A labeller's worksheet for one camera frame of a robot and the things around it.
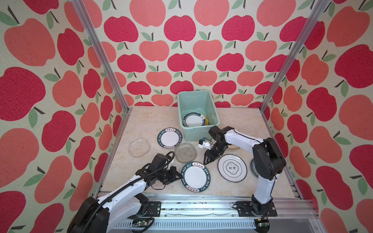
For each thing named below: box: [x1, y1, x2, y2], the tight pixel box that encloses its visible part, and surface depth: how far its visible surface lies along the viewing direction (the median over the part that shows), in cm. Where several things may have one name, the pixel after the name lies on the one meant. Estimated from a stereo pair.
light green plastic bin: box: [177, 90, 221, 142], surface depth 110 cm
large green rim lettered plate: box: [180, 161, 211, 193], surface depth 84 cm
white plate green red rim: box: [182, 111, 207, 128], surface depth 114 cm
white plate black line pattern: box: [217, 153, 248, 183], surface depth 90 cm
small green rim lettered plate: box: [156, 127, 183, 149], surface depth 106 cm
